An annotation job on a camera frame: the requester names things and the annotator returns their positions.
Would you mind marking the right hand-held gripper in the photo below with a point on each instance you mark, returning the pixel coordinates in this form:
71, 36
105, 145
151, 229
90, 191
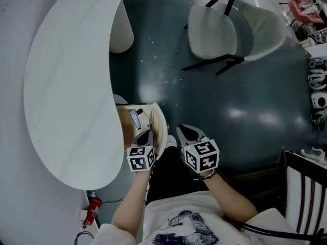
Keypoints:
201, 157

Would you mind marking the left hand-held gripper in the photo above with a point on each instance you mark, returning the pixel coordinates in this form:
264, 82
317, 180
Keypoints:
140, 158

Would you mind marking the white tube with black cap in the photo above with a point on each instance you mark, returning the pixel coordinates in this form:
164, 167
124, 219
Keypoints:
144, 117

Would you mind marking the wooden drawer white ribbed front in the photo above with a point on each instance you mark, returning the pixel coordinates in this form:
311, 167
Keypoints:
161, 121

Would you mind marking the person's right forearm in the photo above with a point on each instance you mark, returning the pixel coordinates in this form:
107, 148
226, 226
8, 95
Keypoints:
230, 198

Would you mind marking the person's left forearm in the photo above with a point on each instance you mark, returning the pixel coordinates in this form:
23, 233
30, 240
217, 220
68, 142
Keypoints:
130, 203

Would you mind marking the white kidney-shaped table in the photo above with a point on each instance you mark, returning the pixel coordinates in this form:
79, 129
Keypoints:
71, 85

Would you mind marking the person's white shoe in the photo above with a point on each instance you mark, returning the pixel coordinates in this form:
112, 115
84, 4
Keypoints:
171, 140

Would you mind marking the person's black trousers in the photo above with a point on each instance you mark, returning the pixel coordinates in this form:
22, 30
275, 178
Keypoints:
173, 177

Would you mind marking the person's white printed shirt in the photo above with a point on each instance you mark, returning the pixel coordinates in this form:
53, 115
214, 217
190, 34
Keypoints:
184, 221

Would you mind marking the red fire extinguisher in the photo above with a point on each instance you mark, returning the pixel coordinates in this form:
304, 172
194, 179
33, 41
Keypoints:
93, 209

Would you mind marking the grey upholstered chair black legs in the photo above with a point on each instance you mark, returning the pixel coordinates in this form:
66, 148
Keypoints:
212, 32

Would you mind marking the white curved plastic part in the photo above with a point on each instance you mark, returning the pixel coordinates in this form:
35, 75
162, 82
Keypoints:
313, 154

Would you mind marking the row of white grey devices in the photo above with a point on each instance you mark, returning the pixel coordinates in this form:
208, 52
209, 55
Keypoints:
318, 85

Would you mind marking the pink armchair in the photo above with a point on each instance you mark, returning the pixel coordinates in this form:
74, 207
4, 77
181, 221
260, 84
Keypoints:
304, 10

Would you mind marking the black metal frame rack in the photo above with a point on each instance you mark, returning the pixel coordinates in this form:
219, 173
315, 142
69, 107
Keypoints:
304, 167

